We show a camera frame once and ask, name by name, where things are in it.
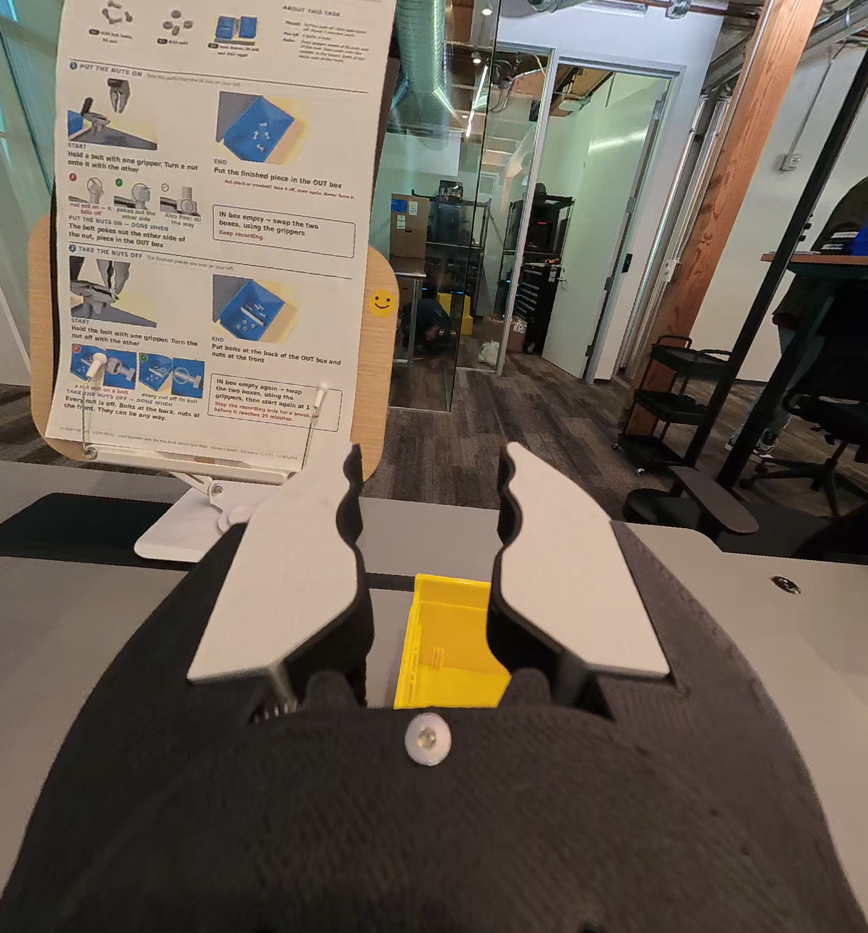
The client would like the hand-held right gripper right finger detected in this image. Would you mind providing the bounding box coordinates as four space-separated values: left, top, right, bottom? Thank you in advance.
487 441 673 682

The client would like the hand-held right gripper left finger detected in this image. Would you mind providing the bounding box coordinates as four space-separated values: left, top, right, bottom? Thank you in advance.
186 443 371 685

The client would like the yellow plastic bin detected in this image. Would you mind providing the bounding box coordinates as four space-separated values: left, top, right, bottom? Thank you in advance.
393 573 515 710

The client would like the black chair grey armrest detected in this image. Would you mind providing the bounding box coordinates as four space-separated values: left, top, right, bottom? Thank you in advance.
622 465 868 564

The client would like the black utility cart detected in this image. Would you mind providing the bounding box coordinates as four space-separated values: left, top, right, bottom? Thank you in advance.
614 334 735 476

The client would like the black tool cabinet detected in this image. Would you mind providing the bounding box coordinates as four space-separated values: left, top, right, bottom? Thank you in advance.
515 261 575 356

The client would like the yellow crate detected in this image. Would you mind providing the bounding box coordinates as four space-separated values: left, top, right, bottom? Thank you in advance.
437 292 476 336

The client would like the black office chair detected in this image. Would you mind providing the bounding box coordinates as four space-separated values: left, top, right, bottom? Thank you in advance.
740 343 868 515

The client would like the white instruction sheet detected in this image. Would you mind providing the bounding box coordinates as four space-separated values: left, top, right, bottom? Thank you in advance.
44 0 400 469

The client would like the white door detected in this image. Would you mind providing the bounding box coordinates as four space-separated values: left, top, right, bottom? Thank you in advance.
585 76 669 381

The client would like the cardboard box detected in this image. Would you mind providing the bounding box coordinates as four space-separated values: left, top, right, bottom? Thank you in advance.
390 193 435 259

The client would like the wooden top standing desk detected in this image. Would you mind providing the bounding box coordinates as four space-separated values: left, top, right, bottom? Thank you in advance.
760 250 868 351

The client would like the wooden pillar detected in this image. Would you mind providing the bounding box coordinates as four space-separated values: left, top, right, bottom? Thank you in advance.
619 0 827 438

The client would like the black pole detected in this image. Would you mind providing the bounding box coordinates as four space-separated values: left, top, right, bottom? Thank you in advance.
714 0 868 491

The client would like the metal ceiling duct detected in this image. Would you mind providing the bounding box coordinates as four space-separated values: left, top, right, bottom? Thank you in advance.
392 0 453 143

